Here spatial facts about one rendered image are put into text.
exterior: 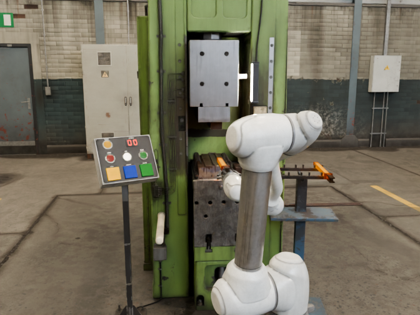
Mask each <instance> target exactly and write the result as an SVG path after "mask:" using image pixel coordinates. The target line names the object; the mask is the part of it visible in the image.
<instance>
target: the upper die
mask: <svg viewBox="0 0 420 315"><path fill-rule="evenodd" d="M195 117H196V119H197V121H198V122H199V123H207V122H230V107H228V106H226V107H202V106H201V105H200V107H195Z"/></svg>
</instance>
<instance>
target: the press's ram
mask: <svg viewBox="0 0 420 315"><path fill-rule="evenodd" d="M238 79H247V74H239V41H238V40H189V42H188V44H187V102H188V104H189V105H190V107H200V105H201V106H202V107H226V106H228V107H238Z"/></svg>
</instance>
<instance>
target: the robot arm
mask: <svg viewBox="0 0 420 315"><path fill-rule="evenodd" d="M322 125H323V122H322V119H321V117H320V116H319V115H318V114H317V113H315V112H313V111H301V112H300V113H298V114H296V113H290V114H274V113H267V114H254V115H250V116H246V117H242V118H241V119H238V120H237V121H234V122H233V123H232V124H231V125H230V126H229V127H228V129H227V133H226V144H227V147H228V149H229V151H230V152H231V153H232V154H233V155H234V156H236V157H237V158H238V162H239V164H240V166H241V167H242V174H240V173H239V172H237V171H236V170H233V171H232V170H231V169H229V172H226V169H225V168H224V167H223V169H222V171H221V170H220V171H219V174H217V180H219V179H222V183H223V188H224V192H225V194H226V196H227V197H228V198H229V199H230V200H232V201H236V202H239V214H238V221H237V235H236V250H235V257H234V259H233V260H232V261H230V262H229V263H228V264H227V267H226V270H225V272H224V274H223V275H222V278H221V279H218V280H217V281H216V283H215V284H214V286H213V288H212V291H211V300H212V305H213V306H214V309H215V311H216V312H217V313H218V314H219V315H309V313H311V312H312V311H314V305H313V304H308V300H309V275H308V270H307V267H306V265H305V263H304V262H303V260H302V259H301V257H300V256H299V255H297V254H294V253H292V252H280V253H279V254H276V255H275V256H273V257H272V258H271V260H270V261H269V264H268V265H267V266H265V265H264V264H263V263H262V261H263V251H264V240H265V233H266V222H267V216H268V215H270V216H275V215H278V214H279V213H281V211H282V210H283V208H284V202H283V200H282V198H281V197H280V195H281V193H282V191H283V182H282V178H281V172H280V168H279V162H280V161H282V160H284V159H286V158H289V157H291V156H294V155H296V154H297V153H300V152H301V151H303V150H305V149H306V148H307V147H309V146H310V145H311V144H312V143H313V142H314V141H315V140H316V139H317V138H318V136H319V134H320V132H321V130H322V128H323V127H322ZM221 175H222V176H221Z"/></svg>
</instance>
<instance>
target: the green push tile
mask: <svg viewBox="0 0 420 315"><path fill-rule="evenodd" d="M139 167H140V171H141V176H142V177H145V176H153V175H154V173H153V167H152V164H151V163H150V164H140V165H139Z"/></svg>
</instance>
